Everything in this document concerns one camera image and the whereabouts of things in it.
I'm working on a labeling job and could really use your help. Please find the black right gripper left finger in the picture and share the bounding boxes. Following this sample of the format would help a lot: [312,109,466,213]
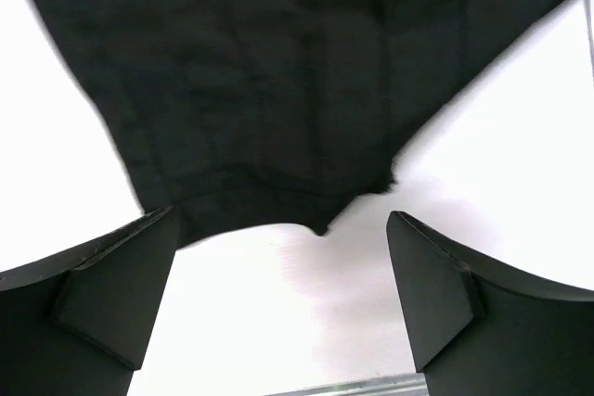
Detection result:
[1,207,179,396]

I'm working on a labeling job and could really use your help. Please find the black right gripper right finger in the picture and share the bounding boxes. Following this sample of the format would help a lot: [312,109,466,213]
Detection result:
[386,211,593,396]

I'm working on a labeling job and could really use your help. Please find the aluminium table edge rail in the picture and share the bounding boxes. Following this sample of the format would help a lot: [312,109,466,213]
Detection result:
[286,374,429,396]

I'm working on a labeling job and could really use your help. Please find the black pleated skirt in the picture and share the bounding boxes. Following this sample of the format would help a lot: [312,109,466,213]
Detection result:
[32,0,565,247]

